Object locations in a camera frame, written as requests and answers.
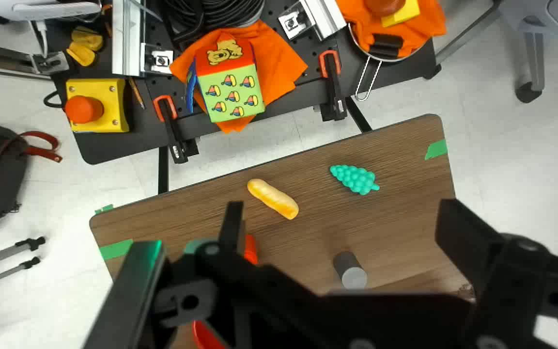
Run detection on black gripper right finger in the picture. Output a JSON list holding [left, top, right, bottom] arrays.
[[436, 201, 506, 294]]

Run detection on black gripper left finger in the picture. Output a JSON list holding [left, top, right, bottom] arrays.
[[83, 241, 165, 349]]

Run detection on orange red bowl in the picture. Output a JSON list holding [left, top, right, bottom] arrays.
[[192, 323, 227, 349]]

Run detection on green tape marker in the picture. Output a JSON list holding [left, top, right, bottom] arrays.
[[99, 241, 132, 263], [424, 141, 447, 162]]

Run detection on green tape marker far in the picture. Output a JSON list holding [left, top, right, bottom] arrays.
[[424, 141, 447, 162]]

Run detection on tripod legs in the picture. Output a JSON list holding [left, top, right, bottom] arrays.
[[0, 237, 46, 280]]

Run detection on grey cylinder block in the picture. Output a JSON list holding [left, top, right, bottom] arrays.
[[333, 251, 368, 290]]

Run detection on teal toy grape bunch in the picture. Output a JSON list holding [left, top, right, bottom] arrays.
[[329, 166, 380, 197]]

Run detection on red ketchup bottle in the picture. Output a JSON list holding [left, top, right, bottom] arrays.
[[244, 234, 259, 267]]

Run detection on black orange clamp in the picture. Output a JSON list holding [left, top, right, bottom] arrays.
[[153, 94, 197, 164], [318, 51, 347, 123]]

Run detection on yellow toy bread roll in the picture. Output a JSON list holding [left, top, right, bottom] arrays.
[[246, 179, 300, 220]]

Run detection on yellow box with orange button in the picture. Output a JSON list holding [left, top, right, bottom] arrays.
[[64, 78, 130, 135]]

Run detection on orange cloth in basket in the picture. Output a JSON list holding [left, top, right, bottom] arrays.
[[337, 0, 445, 59]]

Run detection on colourful soft toy cube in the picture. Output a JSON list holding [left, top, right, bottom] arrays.
[[196, 40, 265, 125]]

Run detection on yellow toy pieces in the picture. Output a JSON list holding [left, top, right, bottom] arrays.
[[66, 28, 104, 69]]

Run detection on black coiled cable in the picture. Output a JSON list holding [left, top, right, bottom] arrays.
[[161, 0, 267, 49]]

